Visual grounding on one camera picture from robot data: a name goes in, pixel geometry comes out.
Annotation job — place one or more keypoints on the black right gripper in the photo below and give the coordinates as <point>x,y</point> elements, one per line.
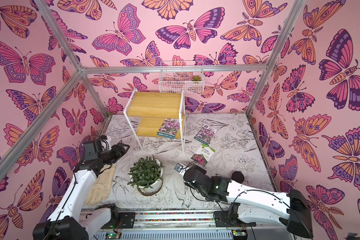
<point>187,175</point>

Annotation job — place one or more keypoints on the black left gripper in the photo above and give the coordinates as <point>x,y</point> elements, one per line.
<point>118,150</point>

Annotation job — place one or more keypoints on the green white seed bag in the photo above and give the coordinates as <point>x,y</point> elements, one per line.
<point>203,155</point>

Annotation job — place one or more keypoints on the purple flower seed bag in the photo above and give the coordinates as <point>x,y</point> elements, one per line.
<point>169,128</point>
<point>205,134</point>

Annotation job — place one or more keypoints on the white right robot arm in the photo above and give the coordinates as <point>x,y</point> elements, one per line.
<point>251,205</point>

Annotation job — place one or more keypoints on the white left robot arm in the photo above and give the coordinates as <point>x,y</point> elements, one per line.
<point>64,222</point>

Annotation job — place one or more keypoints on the white two-tier bamboo shelf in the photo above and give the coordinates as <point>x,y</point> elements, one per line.
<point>146,111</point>

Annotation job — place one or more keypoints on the potted green plant white pot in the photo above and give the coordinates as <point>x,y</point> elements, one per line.
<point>146,175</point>

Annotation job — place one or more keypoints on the beige work glove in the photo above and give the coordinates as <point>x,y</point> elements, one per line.
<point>100,190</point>

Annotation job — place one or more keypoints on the small succulent in basket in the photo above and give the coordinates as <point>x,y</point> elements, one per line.
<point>196,78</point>

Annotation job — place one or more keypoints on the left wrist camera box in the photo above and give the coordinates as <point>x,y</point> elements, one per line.
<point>105,142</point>

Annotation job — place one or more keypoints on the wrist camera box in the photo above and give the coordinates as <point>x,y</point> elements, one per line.
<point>180,168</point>
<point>105,142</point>

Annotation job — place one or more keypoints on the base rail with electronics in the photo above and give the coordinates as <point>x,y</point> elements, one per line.
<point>185,225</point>

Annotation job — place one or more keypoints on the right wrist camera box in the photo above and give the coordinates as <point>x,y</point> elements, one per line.
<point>180,168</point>

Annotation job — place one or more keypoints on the white wire wall basket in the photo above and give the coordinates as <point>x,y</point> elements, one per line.
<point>175,77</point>

